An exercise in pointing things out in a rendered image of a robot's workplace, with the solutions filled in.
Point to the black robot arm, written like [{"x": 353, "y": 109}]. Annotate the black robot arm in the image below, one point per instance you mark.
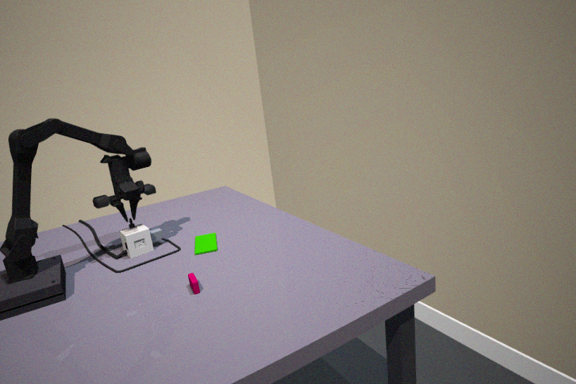
[{"x": 21, "y": 232}]

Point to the small pink block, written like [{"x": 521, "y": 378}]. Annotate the small pink block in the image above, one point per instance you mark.
[{"x": 194, "y": 283}]

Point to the white power cube with black cable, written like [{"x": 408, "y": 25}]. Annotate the white power cube with black cable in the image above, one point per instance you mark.
[{"x": 136, "y": 242}]

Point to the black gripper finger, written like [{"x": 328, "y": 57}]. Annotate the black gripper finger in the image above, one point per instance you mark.
[
  {"x": 121, "y": 210},
  {"x": 133, "y": 206}
]

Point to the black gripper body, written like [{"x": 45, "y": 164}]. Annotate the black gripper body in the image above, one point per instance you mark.
[{"x": 103, "y": 200}]

